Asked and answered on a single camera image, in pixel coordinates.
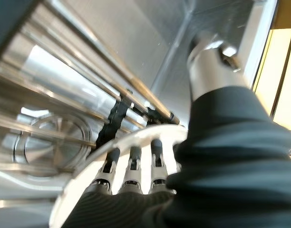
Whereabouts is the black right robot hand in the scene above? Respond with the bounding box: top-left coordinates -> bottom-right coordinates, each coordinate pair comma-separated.
62,30 -> 291,228

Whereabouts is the cream round ceramic plate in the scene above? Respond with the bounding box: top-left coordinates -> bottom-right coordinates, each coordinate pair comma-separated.
49,124 -> 188,228

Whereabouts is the black sink drying rack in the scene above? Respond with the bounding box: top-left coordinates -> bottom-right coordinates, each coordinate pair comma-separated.
0,0 -> 182,174

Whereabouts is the stainless steel sink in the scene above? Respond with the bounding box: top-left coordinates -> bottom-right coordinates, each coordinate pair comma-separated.
0,0 -> 279,228

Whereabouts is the black window frame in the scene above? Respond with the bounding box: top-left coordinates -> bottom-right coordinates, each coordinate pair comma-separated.
252,0 -> 291,133

